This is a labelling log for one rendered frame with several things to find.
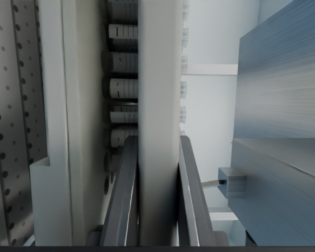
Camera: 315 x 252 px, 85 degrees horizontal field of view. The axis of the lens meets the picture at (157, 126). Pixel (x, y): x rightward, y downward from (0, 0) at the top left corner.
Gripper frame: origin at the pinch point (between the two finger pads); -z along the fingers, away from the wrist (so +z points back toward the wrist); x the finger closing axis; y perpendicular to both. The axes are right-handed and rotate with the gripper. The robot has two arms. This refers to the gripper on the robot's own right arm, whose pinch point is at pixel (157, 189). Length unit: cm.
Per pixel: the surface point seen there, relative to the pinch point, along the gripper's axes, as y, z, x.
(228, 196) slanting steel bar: 11.9, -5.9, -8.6
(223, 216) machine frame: 115, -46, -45
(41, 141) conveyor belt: 2.7, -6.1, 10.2
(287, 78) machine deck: 8.9, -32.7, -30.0
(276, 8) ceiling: 22, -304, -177
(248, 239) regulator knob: 15.7, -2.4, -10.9
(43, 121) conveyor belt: 1.5, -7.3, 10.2
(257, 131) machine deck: 26, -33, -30
